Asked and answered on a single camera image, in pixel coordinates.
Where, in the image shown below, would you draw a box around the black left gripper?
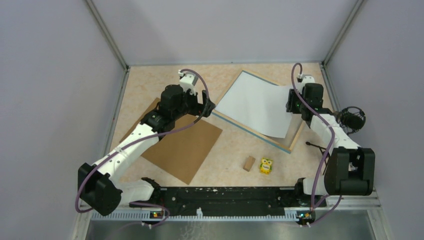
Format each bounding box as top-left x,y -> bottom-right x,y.
172,86 -> 215,120

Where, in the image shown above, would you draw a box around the printed photo sheet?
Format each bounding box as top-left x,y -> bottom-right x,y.
215,71 -> 292,139

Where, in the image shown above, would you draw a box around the wooden picture frame blue edges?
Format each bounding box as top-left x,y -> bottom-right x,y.
213,69 -> 305,154

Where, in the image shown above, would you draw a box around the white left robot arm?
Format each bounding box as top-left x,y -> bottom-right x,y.
75,83 -> 216,216

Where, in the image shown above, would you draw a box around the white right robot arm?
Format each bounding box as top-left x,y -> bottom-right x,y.
286,83 -> 376,206

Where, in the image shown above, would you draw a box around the black microphone tripod stand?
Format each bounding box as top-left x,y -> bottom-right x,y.
305,141 -> 330,166

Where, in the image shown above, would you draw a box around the brown cardboard backing board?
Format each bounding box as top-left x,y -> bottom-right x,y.
119,96 -> 223,186

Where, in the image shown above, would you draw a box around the black microphone with orange tip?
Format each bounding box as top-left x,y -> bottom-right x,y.
332,106 -> 366,136

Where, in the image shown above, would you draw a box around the yellow owl toy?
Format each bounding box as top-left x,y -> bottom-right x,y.
259,157 -> 273,175

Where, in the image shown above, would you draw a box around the small wooden block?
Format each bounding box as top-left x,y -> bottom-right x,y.
242,156 -> 256,172

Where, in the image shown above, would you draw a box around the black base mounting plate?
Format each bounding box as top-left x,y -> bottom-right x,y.
146,186 -> 311,217

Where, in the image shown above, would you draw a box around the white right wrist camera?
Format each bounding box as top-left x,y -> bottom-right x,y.
294,73 -> 316,94

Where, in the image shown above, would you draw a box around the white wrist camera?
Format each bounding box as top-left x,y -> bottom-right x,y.
294,73 -> 316,94
178,69 -> 199,96

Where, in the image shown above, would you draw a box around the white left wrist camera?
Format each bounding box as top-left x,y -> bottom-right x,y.
178,69 -> 199,96

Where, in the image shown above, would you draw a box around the aluminium rail frame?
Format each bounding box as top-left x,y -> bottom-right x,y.
72,186 -> 394,240

